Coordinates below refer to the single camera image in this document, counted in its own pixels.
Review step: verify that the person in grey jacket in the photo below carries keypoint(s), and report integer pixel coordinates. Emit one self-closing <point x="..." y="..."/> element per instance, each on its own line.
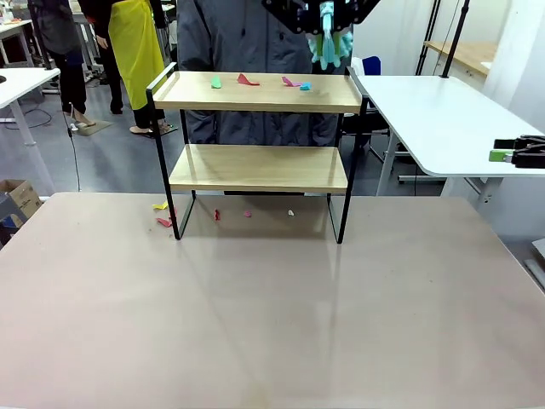
<point x="238" y="42"/>

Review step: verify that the green paper scrap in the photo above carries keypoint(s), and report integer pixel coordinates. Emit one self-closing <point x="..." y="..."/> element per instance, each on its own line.
<point x="216" y="82"/>

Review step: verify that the person in black trousers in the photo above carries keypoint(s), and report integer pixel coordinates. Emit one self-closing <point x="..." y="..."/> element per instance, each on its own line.
<point x="113" y="72"/>

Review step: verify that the thick black stand pole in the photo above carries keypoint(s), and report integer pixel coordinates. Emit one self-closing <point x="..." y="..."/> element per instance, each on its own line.
<point x="455" y="38"/>

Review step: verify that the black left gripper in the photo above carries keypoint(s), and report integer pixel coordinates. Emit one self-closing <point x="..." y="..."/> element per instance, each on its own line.
<point x="298" y="13"/>

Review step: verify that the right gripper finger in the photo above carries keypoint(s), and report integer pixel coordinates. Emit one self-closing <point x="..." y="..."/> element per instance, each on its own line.
<point x="526" y="140"/>
<point x="528" y="158"/>

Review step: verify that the small crumpled red paper scrap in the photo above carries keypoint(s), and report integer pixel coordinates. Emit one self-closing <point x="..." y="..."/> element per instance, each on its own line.
<point x="217" y="214"/>

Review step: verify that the thin black tripod legs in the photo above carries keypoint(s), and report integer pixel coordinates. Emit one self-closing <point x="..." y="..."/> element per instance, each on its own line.
<point x="429" y="34"/>

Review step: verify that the large curved red paper scrap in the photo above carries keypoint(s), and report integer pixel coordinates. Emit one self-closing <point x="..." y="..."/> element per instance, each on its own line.
<point x="244" y="79"/>

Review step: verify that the blue office chair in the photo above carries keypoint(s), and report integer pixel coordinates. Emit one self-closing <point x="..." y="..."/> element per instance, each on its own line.
<point x="372" y="66"/>

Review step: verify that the light wooden background table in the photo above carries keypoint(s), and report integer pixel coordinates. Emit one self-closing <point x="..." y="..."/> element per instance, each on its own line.
<point x="464" y="53"/>

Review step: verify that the small white desk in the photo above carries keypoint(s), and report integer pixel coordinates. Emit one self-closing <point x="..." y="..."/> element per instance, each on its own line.
<point x="21" y="81"/>

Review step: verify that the large white side table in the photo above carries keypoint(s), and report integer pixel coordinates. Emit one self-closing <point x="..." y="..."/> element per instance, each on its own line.
<point x="438" y="119"/>

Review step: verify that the two-tier wooden black-frame shelf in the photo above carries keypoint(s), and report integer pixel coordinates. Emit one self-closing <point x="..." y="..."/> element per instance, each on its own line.
<point x="255" y="96"/>

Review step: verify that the aluminium rail mounting base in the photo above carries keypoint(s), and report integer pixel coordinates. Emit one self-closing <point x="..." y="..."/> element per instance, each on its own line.
<point x="538" y="264"/>

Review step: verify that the brown cardboard box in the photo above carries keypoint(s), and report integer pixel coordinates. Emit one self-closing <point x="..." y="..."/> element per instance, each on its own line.
<point x="21" y="198"/>

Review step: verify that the grey floor mat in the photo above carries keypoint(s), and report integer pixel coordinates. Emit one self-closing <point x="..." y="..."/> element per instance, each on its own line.
<point x="91" y="128"/>

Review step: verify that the person in dark grey clothes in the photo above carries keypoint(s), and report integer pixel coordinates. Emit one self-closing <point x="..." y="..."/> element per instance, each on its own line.
<point x="64" y="34"/>

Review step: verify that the blue paper scrap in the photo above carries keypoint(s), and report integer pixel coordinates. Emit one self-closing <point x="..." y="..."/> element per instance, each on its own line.
<point x="305" y="86"/>

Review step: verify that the large pink paper scrap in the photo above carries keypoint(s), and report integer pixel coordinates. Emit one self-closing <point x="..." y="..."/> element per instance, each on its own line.
<point x="289" y="82"/>

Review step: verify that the teal microfibre duster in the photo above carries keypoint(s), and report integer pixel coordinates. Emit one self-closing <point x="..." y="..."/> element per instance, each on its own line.
<point x="328" y="47"/>

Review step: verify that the person in yellow apron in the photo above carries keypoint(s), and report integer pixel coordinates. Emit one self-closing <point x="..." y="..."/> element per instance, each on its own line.
<point x="136" y="51"/>

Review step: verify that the yellow paper scrap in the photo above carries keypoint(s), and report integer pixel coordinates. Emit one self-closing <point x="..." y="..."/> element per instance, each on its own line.
<point x="160" y="206"/>

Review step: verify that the flat red paper scrap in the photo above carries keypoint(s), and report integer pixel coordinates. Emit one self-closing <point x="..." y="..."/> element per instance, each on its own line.
<point x="164" y="221"/>

